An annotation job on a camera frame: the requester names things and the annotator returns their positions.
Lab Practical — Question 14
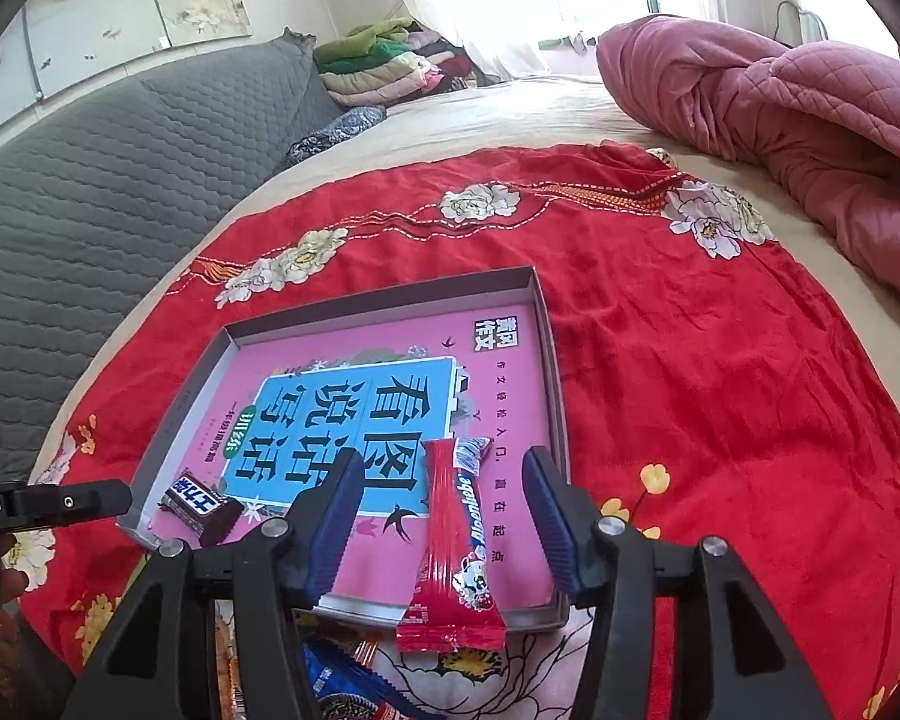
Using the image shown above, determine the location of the green cloth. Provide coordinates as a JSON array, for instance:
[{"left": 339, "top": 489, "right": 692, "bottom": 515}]
[{"left": 538, "top": 30, "right": 602, "bottom": 55}]

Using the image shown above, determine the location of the pink book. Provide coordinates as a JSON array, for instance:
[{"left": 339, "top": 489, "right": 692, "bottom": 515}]
[{"left": 148, "top": 304, "right": 561, "bottom": 614}]

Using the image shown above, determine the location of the pink quilt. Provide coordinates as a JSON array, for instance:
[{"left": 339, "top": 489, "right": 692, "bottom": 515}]
[{"left": 596, "top": 13, "right": 900, "bottom": 316}]

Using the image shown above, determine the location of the white curtain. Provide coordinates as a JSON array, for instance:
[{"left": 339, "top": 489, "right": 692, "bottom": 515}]
[{"left": 390, "top": 0, "right": 565, "bottom": 85}]

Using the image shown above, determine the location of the white metal rack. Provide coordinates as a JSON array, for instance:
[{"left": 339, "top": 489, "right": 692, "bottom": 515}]
[{"left": 775, "top": 0, "right": 831, "bottom": 44}]

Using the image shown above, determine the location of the beige bed sheet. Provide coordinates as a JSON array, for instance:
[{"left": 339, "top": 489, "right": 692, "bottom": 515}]
[{"left": 30, "top": 73, "right": 900, "bottom": 470}]

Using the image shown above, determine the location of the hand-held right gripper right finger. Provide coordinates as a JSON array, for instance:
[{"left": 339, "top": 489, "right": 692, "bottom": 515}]
[{"left": 522, "top": 446, "right": 833, "bottom": 720}]

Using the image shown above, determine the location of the dark chocolate bar packet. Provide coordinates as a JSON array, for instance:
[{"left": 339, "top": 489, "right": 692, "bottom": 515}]
[{"left": 156, "top": 467, "right": 245, "bottom": 547}]

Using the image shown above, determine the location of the pile of folded clothes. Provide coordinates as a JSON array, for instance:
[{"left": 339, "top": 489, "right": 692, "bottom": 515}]
[{"left": 313, "top": 15, "right": 496, "bottom": 108}]

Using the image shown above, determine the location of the dark patterned cloth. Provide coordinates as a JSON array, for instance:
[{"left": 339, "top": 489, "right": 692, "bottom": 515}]
[{"left": 285, "top": 105, "right": 388, "bottom": 166}]

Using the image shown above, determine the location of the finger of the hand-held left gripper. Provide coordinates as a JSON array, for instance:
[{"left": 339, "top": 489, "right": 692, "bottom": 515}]
[{"left": 11, "top": 479, "right": 133, "bottom": 530}]

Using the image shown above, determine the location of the floral wall painting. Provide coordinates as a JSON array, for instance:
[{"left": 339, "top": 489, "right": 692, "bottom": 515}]
[{"left": 0, "top": 0, "right": 260, "bottom": 95}]

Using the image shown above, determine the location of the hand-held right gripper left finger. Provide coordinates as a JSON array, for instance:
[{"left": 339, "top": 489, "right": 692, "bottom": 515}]
[{"left": 60, "top": 450, "right": 367, "bottom": 720}]

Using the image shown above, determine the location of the blue cookie packet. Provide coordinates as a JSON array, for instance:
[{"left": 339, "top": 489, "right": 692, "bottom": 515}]
[{"left": 300, "top": 637, "right": 421, "bottom": 720}]

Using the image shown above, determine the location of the grey quilted headboard cover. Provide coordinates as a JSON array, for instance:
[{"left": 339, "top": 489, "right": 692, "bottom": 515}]
[{"left": 0, "top": 28, "right": 346, "bottom": 482}]

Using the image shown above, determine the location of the red floral blanket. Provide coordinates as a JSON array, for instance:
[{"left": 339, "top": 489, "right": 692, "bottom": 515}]
[{"left": 0, "top": 139, "right": 900, "bottom": 720}]

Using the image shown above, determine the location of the red candy packet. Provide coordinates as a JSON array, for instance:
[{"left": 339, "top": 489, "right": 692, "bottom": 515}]
[{"left": 396, "top": 435, "right": 508, "bottom": 653}]

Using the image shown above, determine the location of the pink box lid tray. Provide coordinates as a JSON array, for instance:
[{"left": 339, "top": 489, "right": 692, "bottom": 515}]
[{"left": 116, "top": 265, "right": 572, "bottom": 635}]

